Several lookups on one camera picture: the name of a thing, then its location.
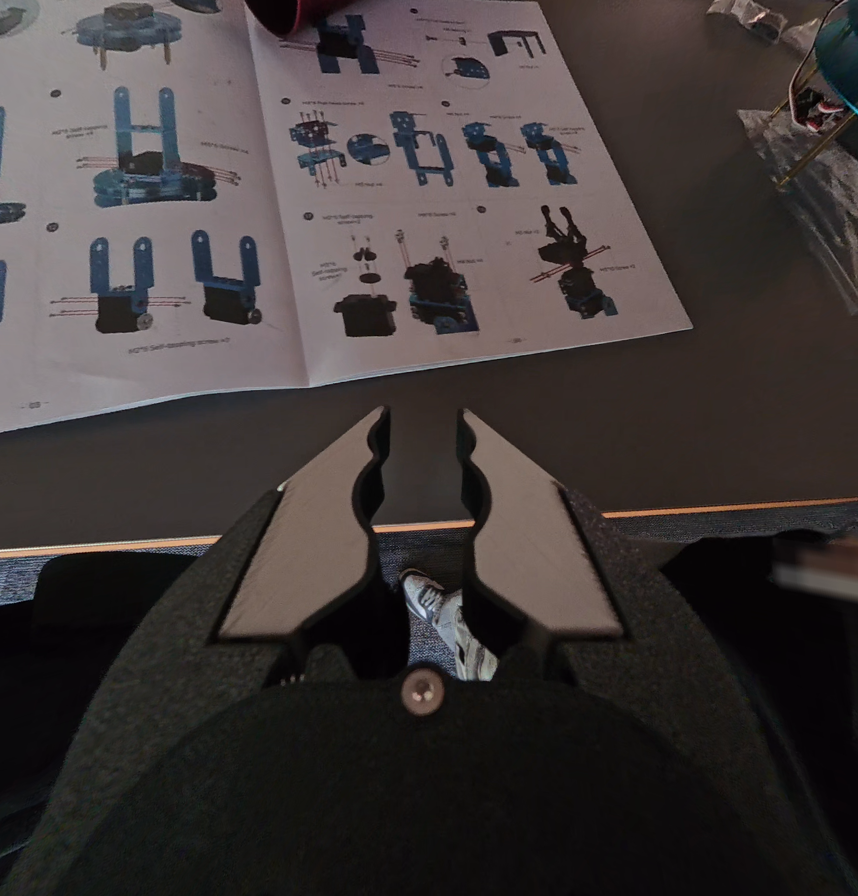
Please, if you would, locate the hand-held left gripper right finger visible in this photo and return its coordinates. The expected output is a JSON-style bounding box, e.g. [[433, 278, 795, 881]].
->
[[457, 408, 624, 638]]

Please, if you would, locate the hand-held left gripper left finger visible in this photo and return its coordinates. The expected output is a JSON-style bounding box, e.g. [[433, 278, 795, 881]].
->
[[215, 405, 392, 641]]

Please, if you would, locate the white assembly instruction manual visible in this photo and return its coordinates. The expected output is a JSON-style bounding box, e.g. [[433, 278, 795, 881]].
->
[[0, 0, 694, 436]]

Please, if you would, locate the group of hardware bags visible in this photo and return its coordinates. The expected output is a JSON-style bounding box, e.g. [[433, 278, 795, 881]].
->
[[705, 0, 822, 53]]

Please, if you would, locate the blue toy robot arm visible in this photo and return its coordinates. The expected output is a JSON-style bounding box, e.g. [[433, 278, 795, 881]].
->
[[772, 0, 858, 190]]

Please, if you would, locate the grey white sneaker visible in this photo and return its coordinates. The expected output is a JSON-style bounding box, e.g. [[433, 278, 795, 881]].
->
[[399, 568, 500, 681]]

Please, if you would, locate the large clear plastic bag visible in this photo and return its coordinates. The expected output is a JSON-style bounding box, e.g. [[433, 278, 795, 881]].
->
[[737, 105, 858, 317]]

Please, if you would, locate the red cylindrical case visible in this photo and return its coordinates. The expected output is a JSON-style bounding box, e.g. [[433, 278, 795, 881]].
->
[[243, 0, 346, 39]]

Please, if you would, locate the red white black servo cable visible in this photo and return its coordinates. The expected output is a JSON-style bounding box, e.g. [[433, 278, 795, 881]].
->
[[789, 0, 850, 135]]

